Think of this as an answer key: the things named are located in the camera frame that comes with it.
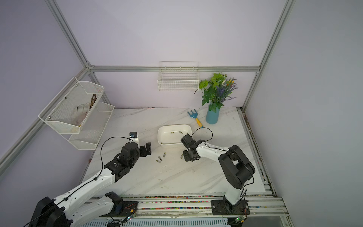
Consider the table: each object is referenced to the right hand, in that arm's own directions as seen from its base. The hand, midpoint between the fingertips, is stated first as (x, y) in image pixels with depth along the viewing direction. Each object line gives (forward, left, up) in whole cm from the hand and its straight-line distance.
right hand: (190, 157), depth 93 cm
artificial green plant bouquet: (+29, -17, +33) cm, 47 cm away
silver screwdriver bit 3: (-2, +21, +1) cm, 22 cm away
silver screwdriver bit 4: (+3, +18, 0) cm, 18 cm away
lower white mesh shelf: (+10, +66, +12) cm, 68 cm away
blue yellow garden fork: (+37, -5, +2) cm, 38 cm away
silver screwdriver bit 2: (+20, +7, +2) cm, 21 cm away
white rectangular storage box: (+19, +13, +1) cm, 23 cm away
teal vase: (+33, -19, +3) cm, 38 cm away
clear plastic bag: (+14, +62, +31) cm, 71 cm away
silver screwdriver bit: (+20, +13, +2) cm, 24 cm away
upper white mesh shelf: (+15, +69, +32) cm, 77 cm away
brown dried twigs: (+21, +57, +33) cm, 69 cm away
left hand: (+2, +29, +14) cm, 32 cm away
